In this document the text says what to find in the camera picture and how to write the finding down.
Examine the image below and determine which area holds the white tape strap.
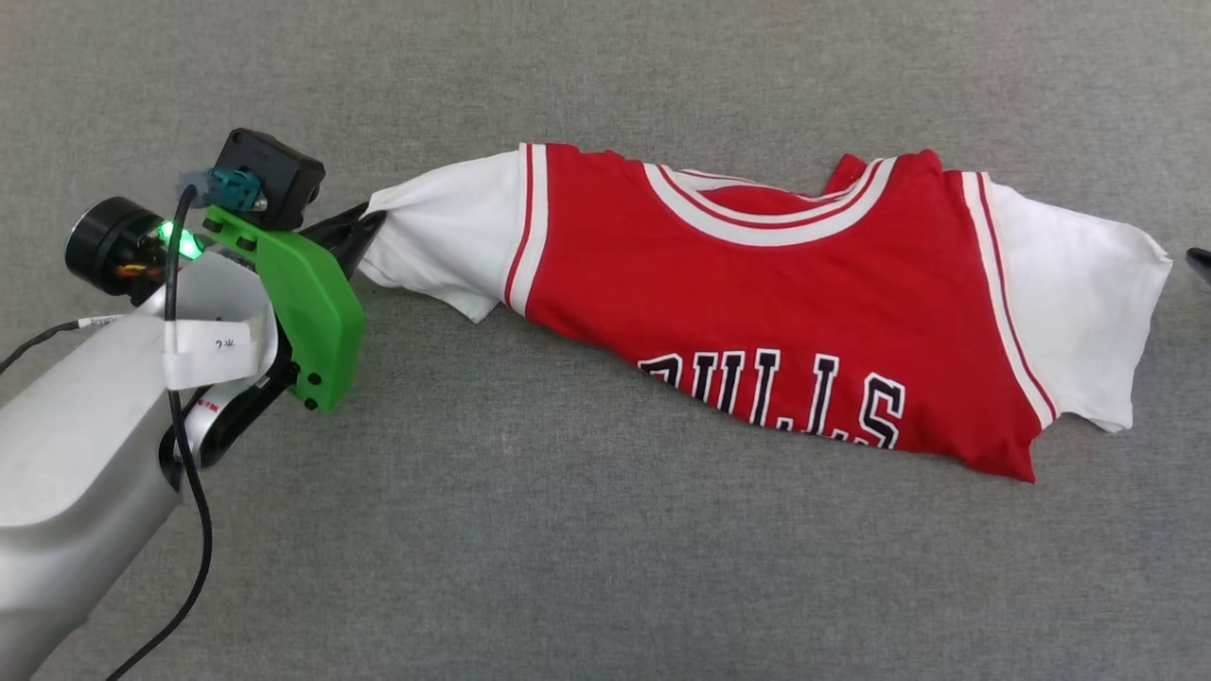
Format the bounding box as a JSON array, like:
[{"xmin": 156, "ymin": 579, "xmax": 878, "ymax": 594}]
[{"xmin": 162, "ymin": 316, "xmax": 277, "ymax": 391}]

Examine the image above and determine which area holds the red white basketball jersey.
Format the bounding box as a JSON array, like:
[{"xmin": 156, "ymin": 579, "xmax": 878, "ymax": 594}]
[{"xmin": 359, "ymin": 142, "xmax": 1175, "ymax": 484}]

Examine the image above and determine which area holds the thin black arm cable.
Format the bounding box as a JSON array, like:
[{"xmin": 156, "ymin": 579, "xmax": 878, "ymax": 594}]
[{"xmin": 0, "ymin": 314, "xmax": 126, "ymax": 375}]

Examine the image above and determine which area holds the black left camera cable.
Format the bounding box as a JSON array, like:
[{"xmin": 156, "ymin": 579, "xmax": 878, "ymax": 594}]
[{"xmin": 102, "ymin": 167, "xmax": 265, "ymax": 681}]

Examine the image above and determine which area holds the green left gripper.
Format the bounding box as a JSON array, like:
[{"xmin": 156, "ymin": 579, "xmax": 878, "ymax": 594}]
[{"xmin": 63, "ymin": 196, "xmax": 388, "ymax": 414}]

